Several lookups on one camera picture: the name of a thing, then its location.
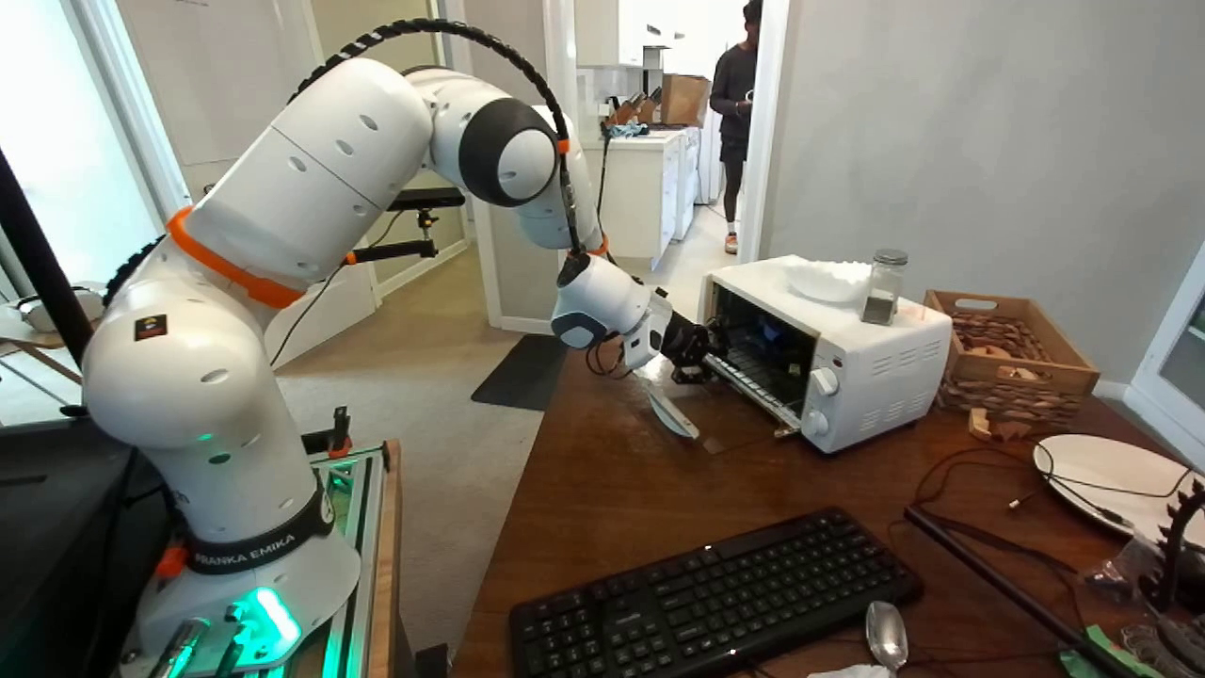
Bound white crumpled tissue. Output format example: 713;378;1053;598
803;658;895;678

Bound white toaster oven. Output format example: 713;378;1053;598
696;254;960;461

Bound glass jar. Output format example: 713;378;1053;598
859;245;912;329

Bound black corrugated cable conduit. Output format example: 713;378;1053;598
285;17;593;265

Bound white plate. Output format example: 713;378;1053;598
1026;431;1205;551

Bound wooden workbench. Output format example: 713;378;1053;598
359;437;405;678

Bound black computer keyboard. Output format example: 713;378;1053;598
505;505;926;678

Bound black power cable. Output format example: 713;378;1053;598
906;440;1205;531

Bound metal spoon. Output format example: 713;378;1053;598
862;598;916;673

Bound white bowl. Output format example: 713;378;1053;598
778;258;878;310

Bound thin black rod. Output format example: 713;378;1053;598
900;501;1098;658

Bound person in dark clothes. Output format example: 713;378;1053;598
705;0;768;265

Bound black computer case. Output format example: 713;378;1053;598
0;418;180;678

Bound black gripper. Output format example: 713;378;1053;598
651;312;729;384

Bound black floor mat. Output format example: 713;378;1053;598
467;333;573;415

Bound cardboard box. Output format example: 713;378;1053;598
655;73;714;133

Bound dark carved wooden ornament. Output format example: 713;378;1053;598
1144;477;1205;618

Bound black camera arm orange clamp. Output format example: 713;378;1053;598
335;186;469;277

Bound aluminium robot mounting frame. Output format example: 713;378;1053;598
116;437;384;678

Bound white cabinet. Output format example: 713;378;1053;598
597;126;706;277

